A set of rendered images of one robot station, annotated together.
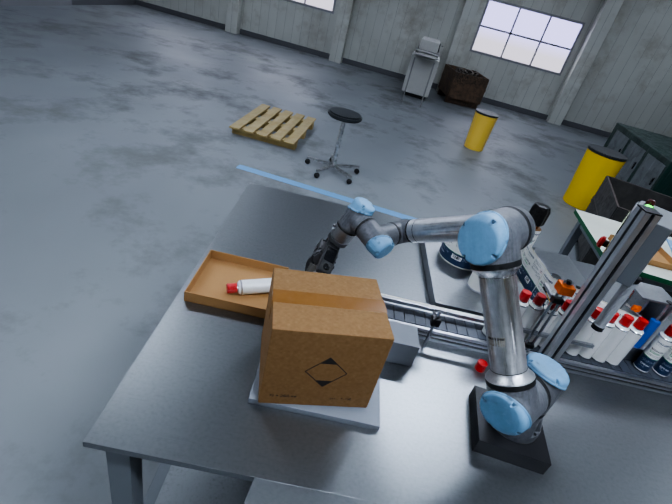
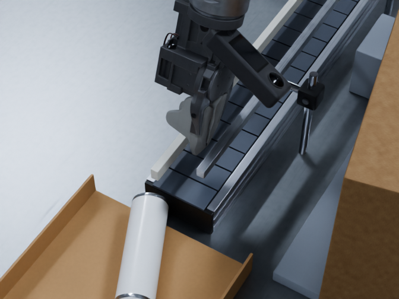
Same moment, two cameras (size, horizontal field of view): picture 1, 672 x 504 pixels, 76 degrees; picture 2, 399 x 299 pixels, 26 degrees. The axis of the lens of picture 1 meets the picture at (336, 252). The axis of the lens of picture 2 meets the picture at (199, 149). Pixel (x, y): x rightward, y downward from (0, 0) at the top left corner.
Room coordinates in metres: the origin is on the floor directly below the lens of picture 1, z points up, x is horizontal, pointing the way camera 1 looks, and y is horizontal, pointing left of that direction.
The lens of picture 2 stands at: (0.76, 0.70, 1.82)
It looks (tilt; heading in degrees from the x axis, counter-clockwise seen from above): 50 degrees down; 304
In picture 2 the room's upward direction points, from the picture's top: straight up
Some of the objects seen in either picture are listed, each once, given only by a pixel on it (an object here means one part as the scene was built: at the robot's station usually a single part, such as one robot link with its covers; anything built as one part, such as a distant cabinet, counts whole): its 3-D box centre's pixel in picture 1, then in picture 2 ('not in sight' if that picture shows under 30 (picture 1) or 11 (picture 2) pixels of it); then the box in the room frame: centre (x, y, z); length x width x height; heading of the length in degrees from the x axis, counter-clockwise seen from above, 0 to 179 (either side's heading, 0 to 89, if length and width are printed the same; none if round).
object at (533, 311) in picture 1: (528, 317); not in sight; (1.24, -0.71, 0.98); 0.05 x 0.05 x 0.20
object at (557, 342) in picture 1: (581, 307); not in sight; (1.09, -0.75, 1.16); 0.04 x 0.04 x 0.67; 3
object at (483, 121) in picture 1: (480, 130); not in sight; (7.00, -1.70, 0.29); 0.37 x 0.36 x 0.57; 174
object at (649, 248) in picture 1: (634, 242); not in sight; (1.15, -0.81, 1.38); 0.17 x 0.10 x 0.19; 148
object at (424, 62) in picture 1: (422, 67); not in sight; (10.05, -0.79, 0.56); 2.40 x 0.60 x 1.13; 175
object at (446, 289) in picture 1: (510, 279); not in sight; (1.68, -0.79, 0.86); 0.80 x 0.67 x 0.05; 93
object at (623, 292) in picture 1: (615, 303); not in sight; (1.14, -0.86, 1.18); 0.04 x 0.04 x 0.21
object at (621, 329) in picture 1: (612, 338); not in sight; (1.25, -1.02, 0.98); 0.05 x 0.05 x 0.20
